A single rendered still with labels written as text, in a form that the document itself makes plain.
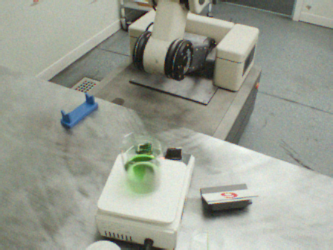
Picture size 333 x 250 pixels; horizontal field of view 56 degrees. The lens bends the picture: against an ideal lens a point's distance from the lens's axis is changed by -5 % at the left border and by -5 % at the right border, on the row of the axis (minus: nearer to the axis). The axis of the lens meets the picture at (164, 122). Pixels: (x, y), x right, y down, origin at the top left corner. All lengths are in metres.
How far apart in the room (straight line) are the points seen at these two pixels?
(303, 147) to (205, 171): 1.29
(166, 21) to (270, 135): 0.94
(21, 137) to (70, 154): 0.14
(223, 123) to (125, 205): 0.92
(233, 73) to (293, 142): 0.63
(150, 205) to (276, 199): 0.26
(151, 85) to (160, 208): 1.09
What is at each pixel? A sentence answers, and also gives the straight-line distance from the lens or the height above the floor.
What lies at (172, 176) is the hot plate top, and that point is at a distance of 0.53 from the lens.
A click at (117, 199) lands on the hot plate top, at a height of 0.84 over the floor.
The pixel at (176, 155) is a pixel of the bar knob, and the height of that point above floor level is 0.80.
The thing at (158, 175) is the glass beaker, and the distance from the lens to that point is 0.49.
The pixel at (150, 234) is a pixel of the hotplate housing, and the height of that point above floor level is 0.80.
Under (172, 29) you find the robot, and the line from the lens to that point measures 1.30.
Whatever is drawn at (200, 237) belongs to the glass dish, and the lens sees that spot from 0.57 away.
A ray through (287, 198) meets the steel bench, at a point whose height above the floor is 0.75.
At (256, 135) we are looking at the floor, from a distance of 1.89.
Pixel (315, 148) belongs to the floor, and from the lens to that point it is 1.93.
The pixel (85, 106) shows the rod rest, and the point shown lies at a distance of 0.81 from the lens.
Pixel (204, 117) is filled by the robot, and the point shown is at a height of 0.36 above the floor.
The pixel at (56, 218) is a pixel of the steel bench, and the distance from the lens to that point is 0.62.
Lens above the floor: 1.25
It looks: 41 degrees down
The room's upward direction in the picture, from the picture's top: straight up
